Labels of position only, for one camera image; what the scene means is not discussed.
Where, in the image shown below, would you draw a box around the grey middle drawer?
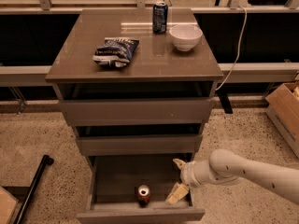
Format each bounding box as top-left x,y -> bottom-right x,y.
76,134 -> 202,156

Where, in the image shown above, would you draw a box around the red coke can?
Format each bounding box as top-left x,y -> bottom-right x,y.
136,185 -> 150,206

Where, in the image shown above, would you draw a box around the blue chip bag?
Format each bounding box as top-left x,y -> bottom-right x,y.
93,37 -> 139,68

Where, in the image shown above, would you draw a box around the white ceramic bowl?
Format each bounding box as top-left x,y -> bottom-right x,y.
169,24 -> 203,51

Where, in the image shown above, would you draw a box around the grey drawer cabinet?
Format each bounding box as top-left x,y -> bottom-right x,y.
45,8 -> 224,224

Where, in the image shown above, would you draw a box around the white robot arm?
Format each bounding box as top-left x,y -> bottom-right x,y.
165,149 -> 299,204

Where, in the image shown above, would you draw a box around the blue soda can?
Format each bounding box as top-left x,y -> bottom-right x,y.
152,2 -> 168,34

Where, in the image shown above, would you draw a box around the grey open bottom drawer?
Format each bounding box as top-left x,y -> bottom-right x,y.
77,154 -> 205,224

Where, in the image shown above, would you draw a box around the cardboard box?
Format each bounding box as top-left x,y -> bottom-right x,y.
266,83 -> 299,157

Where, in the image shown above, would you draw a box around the black metal bar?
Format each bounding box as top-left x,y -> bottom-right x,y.
13,155 -> 54,224

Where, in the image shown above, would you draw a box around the white cable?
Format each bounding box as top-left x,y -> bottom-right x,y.
214,5 -> 248,92

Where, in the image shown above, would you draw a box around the wooden board corner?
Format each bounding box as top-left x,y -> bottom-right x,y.
0,187 -> 18,224

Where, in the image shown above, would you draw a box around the grey top drawer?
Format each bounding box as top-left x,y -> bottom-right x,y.
59,98 -> 213,126

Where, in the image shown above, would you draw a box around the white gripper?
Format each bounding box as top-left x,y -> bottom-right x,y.
165,159 -> 200,204

